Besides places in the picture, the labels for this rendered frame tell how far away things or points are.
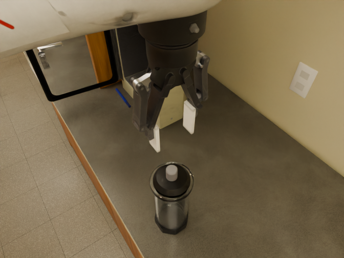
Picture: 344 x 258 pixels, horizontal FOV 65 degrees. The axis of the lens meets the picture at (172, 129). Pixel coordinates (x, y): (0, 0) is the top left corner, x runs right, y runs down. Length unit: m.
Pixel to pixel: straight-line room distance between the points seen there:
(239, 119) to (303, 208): 0.41
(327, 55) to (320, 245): 0.56
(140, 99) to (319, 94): 0.74
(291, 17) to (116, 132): 0.74
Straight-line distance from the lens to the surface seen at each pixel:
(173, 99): 1.00
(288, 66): 1.06
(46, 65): 1.10
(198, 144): 1.02
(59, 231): 2.00
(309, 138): 1.14
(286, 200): 0.97
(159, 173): 0.66
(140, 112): 0.43
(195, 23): 0.35
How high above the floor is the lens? 1.73
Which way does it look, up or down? 48 degrees down
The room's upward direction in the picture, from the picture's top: straight up
